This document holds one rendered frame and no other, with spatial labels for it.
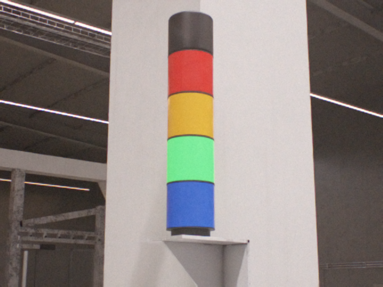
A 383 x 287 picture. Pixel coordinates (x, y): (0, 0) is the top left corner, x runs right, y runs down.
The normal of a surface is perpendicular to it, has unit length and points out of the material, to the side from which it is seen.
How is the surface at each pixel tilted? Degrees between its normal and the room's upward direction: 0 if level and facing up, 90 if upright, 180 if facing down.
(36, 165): 90
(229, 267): 90
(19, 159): 90
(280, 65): 90
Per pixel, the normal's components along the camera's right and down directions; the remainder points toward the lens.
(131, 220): -0.77, -0.15
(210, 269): 0.64, -0.18
